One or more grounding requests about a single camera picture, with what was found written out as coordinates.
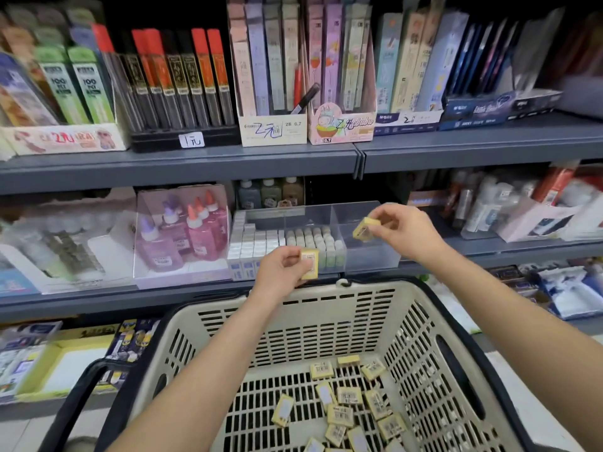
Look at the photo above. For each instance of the person's right forearm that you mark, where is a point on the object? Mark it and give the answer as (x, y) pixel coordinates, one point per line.
(528, 339)

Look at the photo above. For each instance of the row of white green erasers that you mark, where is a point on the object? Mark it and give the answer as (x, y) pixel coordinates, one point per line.
(316, 249)

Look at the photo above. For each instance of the white price label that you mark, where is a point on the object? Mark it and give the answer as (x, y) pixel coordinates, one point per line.
(191, 140)

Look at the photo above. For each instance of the person's right hand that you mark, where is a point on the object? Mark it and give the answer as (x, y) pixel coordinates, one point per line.
(410, 230)

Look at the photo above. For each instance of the person's left forearm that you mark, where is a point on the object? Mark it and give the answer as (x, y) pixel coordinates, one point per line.
(188, 390)

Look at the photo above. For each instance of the pile of erasers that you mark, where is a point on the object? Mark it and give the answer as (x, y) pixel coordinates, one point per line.
(344, 409)

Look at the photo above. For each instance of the white eraser display box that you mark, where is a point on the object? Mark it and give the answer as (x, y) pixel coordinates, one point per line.
(21, 362)

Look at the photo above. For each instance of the rows of white erasers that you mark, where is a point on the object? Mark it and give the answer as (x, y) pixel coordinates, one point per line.
(252, 249)

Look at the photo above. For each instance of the black lead tube display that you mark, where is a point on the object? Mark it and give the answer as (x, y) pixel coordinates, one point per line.
(170, 136)

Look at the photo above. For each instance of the clear plastic divider tray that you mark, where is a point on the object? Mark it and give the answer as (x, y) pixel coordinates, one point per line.
(372, 259)

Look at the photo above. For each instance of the beige shopping basket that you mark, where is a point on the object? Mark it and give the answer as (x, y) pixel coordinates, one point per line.
(330, 320)

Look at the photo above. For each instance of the grey store shelves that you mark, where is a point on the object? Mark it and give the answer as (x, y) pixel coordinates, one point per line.
(188, 169)

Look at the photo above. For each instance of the cartoon print display box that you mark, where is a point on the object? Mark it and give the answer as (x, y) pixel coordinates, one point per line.
(61, 138)

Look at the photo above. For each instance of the black pen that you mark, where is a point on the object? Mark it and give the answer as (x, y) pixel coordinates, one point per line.
(306, 99)

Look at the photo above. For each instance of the colourful pencil display box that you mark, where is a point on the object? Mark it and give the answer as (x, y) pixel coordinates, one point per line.
(341, 127)

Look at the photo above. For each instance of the blue white display box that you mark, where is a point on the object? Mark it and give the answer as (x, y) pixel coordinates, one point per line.
(410, 119)

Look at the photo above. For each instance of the row of clear glue bottles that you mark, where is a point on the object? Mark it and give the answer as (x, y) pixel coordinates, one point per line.
(56, 247)

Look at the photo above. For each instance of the white glue display box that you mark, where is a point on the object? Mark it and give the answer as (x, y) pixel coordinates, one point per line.
(104, 268)

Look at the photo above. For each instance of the pink glue bottle orange cap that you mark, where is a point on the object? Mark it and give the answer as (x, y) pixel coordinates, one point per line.
(201, 235)
(220, 207)
(214, 221)

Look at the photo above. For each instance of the person's left hand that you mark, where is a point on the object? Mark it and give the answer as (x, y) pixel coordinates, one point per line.
(278, 273)

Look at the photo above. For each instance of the pink glue display box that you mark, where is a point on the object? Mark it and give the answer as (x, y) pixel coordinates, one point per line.
(179, 279)

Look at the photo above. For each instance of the dark blue yellow packets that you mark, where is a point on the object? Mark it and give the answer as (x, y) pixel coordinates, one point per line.
(127, 348)

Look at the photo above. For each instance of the translucent glue bottle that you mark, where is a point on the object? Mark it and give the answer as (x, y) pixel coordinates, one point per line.
(249, 195)
(293, 191)
(270, 193)

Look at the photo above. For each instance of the white pencil display box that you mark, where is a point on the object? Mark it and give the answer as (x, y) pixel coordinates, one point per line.
(271, 132)

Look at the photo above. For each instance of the yellow empty display box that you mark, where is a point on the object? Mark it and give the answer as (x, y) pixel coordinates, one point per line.
(66, 367)

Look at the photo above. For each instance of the pink glue bottle purple cap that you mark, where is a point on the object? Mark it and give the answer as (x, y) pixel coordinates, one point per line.
(176, 226)
(158, 247)

